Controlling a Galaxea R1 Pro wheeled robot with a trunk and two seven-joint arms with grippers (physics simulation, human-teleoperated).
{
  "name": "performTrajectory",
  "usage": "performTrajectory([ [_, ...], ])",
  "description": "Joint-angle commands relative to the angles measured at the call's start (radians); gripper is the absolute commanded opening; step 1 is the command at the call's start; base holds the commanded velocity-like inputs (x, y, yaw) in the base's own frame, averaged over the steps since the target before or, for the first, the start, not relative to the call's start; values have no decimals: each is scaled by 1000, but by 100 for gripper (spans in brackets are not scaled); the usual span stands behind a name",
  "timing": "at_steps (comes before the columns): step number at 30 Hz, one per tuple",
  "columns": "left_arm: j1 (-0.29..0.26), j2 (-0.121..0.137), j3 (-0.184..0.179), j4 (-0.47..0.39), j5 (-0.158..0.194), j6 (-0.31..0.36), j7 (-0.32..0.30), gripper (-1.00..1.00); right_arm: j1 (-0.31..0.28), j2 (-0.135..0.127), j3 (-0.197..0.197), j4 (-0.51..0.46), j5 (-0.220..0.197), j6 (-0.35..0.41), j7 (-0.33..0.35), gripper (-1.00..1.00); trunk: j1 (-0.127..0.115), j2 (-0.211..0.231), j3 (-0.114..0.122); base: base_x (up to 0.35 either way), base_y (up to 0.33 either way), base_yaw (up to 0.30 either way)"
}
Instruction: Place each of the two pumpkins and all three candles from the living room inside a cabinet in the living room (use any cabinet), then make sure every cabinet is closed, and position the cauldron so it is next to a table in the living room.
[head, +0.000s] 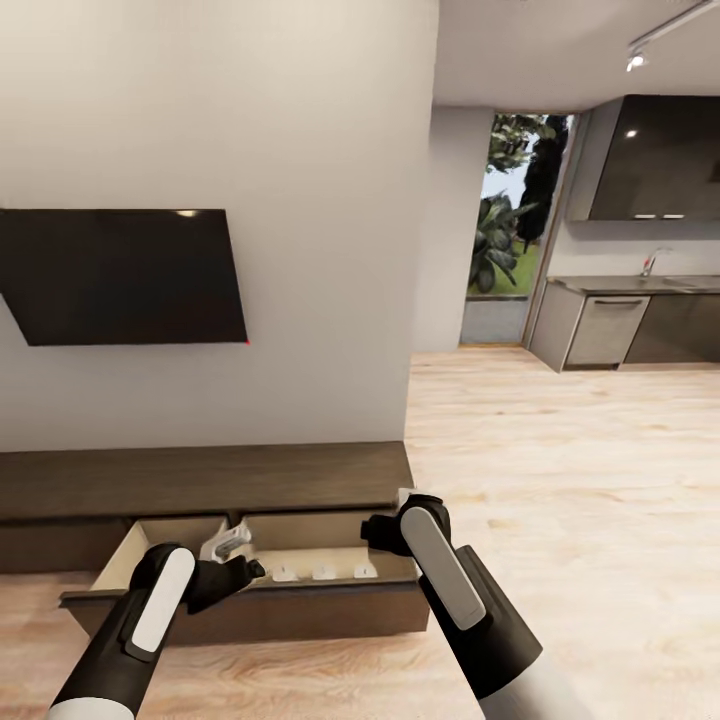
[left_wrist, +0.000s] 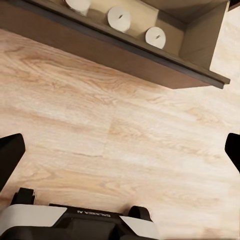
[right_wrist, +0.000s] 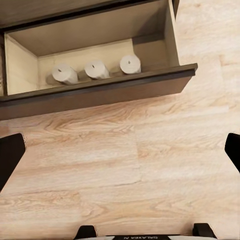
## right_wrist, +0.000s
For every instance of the pillar candle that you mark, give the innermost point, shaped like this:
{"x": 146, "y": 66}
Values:
{"x": 130, "y": 64}
{"x": 65, "y": 74}
{"x": 96, "y": 70}

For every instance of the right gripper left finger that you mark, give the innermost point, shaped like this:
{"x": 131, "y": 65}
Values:
{"x": 12, "y": 148}

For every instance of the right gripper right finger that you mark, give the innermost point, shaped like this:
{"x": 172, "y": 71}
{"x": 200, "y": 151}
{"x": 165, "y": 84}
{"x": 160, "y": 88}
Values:
{"x": 232, "y": 149}

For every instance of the cabinet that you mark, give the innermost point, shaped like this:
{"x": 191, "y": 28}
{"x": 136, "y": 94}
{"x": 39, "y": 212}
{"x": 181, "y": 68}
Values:
{"x": 37, "y": 35}

